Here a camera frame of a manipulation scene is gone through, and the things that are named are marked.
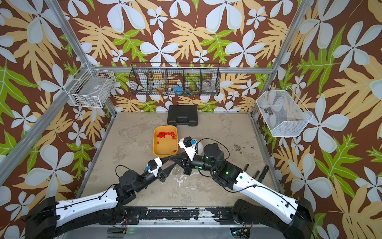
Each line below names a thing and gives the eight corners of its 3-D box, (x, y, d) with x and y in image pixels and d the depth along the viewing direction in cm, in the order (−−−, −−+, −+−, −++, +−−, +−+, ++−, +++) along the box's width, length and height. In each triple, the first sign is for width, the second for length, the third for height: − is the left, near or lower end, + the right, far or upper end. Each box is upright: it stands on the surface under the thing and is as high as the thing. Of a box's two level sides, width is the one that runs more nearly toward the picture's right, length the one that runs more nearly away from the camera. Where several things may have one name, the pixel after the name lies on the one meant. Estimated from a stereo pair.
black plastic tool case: (167, 127, 114) (166, 121, 108) (169, 110, 126) (168, 104, 120) (197, 128, 114) (197, 121, 108) (196, 110, 126) (197, 104, 120)
